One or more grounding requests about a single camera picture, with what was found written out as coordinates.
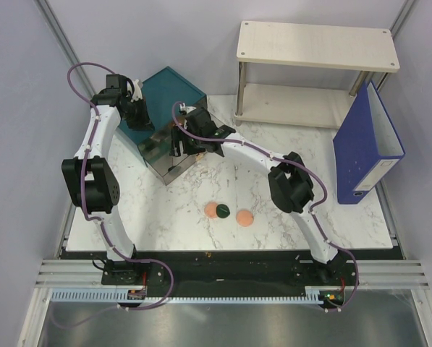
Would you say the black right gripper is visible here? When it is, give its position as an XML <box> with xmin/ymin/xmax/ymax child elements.
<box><xmin>169</xmin><ymin>125</ymin><xmax>206</xmax><ymax>158</ymax></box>

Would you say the teal drawer organizer box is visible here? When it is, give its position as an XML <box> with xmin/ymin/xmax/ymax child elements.
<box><xmin>117</xmin><ymin>67</ymin><xmax>208</xmax><ymax>168</ymax></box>

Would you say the peach sponge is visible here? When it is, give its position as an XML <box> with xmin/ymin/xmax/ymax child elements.
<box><xmin>204</xmin><ymin>202</ymin><xmax>219</xmax><ymax>219</ymax></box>
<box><xmin>236</xmin><ymin>210</ymin><xmax>254</xmax><ymax>227</ymax></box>

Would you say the dark green puff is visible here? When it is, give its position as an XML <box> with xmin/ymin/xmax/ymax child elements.
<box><xmin>216</xmin><ymin>204</ymin><xmax>231</xmax><ymax>218</ymax></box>
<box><xmin>168</xmin><ymin>166</ymin><xmax>180</xmax><ymax>173</ymax></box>

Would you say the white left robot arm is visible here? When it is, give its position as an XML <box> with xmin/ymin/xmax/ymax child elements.
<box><xmin>62</xmin><ymin>73</ymin><xmax>154</xmax><ymax>285</ymax></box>

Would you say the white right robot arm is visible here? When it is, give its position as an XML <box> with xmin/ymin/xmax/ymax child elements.
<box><xmin>170</xmin><ymin>102</ymin><xmax>344</xmax><ymax>285</ymax></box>

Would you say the beige two-tier shelf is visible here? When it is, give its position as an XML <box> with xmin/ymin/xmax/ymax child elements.
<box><xmin>234</xmin><ymin>21</ymin><xmax>400</xmax><ymax>129</ymax></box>

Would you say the blue lever arch binder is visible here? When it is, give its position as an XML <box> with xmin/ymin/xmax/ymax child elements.
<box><xmin>333</xmin><ymin>82</ymin><xmax>405</xmax><ymax>205</ymax></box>

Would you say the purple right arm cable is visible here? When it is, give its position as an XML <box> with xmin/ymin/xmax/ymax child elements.
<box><xmin>171</xmin><ymin>101</ymin><xmax>360</xmax><ymax>314</ymax></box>

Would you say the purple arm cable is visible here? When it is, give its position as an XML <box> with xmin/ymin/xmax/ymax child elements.
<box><xmin>51</xmin><ymin>61</ymin><xmax>175</xmax><ymax>329</ymax></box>
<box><xmin>171</xmin><ymin>101</ymin><xmax>360</xmax><ymax>314</ymax></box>

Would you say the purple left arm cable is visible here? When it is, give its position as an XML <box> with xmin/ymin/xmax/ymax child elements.
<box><xmin>51</xmin><ymin>61</ymin><xmax>175</xmax><ymax>329</ymax></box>

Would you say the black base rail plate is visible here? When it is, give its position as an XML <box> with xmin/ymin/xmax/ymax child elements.
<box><xmin>100</xmin><ymin>258</ymin><xmax>357</xmax><ymax>290</ymax></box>

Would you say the light blue cable duct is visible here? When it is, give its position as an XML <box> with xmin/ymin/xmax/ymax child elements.
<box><xmin>50</xmin><ymin>288</ymin><xmax>344</xmax><ymax>304</ymax></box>

